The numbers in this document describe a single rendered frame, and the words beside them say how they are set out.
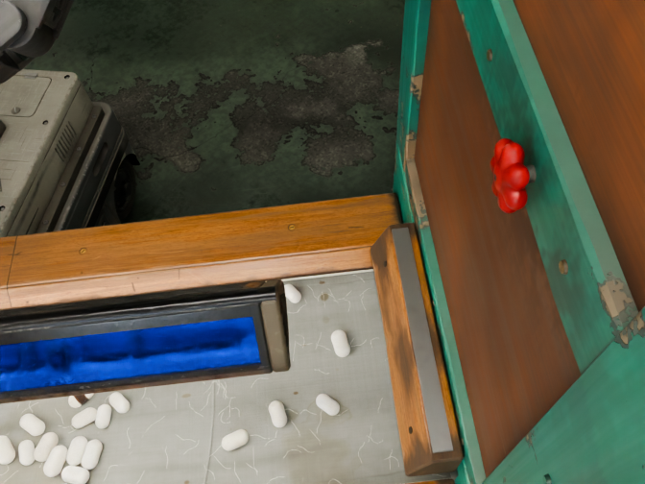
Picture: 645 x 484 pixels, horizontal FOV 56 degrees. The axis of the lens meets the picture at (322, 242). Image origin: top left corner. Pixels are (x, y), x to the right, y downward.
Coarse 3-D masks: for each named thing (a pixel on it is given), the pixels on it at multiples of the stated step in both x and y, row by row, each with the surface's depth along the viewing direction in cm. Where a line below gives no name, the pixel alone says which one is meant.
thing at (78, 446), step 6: (78, 438) 76; (84, 438) 77; (72, 444) 76; (78, 444) 76; (84, 444) 76; (72, 450) 76; (78, 450) 76; (66, 456) 76; (72, 456) 75; (78, 456) 75; (72, 462) 75; (78, 462) 76
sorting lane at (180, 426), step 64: (320, 320) 85; (192, 384) 81; (256, 384) 81; (320, 384) 80; (384, 384) 80; (128, 448) 77; (192, 448) 77; (256, 448) 76; (320, 448) 76; (384, 448) 75
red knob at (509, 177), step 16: (496, 144) 35; (512, 144) 33; (496, 160) 34; (512, 160) 33; (496, 176) 34; (512, 176) 33; (528, 176) 32; (496, 192) 36; (512, 192) 33; (512, 208) 34
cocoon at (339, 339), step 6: (336, 330) 82; (342, 330) 82; (336, 336) 81; (342, 336) 81; (336, 342) 81; (342, 342) 81; (336, 348) 81; (342, 348) 80; (348, 348) 81; (342, 354) 80
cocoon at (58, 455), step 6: (54, 450) 76; (60, 450) 76; (66, 450) 76; (54, 456) 75; (60, 456) 75; (48, 462) 75; (54, 462) 75; (60, 462) 75; (48, 468) 75; (54, 468) 75; (60, 468) 75; (48, 474) 75; (54, 474) 75
